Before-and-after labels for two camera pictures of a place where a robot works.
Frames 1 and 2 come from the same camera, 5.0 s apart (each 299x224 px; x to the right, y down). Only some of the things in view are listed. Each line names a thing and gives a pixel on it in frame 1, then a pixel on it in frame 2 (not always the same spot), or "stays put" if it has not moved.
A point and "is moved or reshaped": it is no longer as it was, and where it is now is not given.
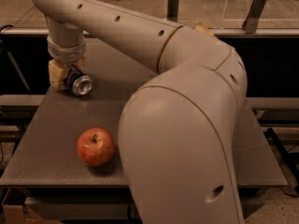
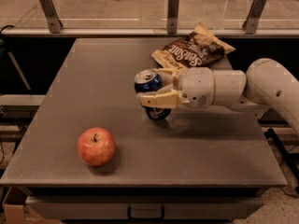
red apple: [95, 147] stays put
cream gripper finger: [81, 64] → [175, 73]
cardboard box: [15, 211] stays put
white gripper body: [66, 51] → [195, 85]
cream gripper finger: [57, 73] → [165, 96]
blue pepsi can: [79, 83] is moved or reshaped
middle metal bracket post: [173, 6] stays put
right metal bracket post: [251, 21] stays put
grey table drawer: [100, 208] stays put
